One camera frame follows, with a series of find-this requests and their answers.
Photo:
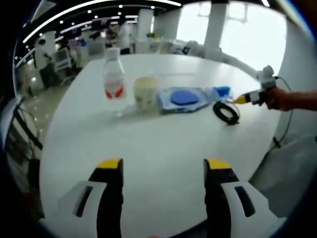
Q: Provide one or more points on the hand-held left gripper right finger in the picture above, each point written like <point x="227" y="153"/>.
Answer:
<point x="216" y="198"/>

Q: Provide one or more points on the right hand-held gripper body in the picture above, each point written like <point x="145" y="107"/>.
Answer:
<point x="266" y="79"/>

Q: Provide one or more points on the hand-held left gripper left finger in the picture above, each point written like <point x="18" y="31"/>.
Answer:
<point x="110" y="196"/>

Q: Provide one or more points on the blue tissue packet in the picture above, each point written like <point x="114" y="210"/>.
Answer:
<point x="222" y="90"/>

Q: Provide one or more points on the wet wipes packet blue lid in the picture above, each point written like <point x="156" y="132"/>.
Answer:
<point x="183" y="99"/>

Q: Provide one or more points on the white cup green print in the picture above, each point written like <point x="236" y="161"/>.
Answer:
<point x="145" y="93"/>

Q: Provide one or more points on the clear water bottle red label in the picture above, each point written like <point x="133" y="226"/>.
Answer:
<point x="114" y="84"/>

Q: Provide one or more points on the white tabletop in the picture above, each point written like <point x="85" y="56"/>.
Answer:
<point x="161" y="138"/>

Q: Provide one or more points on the person's right hand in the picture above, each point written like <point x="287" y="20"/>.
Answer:
<point x="278" y="99"/>

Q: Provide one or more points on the large bright window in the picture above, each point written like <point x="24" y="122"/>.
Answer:
<point x="247" y="32"/>

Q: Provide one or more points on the black chair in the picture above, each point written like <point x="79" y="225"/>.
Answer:
<point x="24" y="129"/>

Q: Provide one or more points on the green potted plant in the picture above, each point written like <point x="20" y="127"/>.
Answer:
<point x="151" y="35"/>

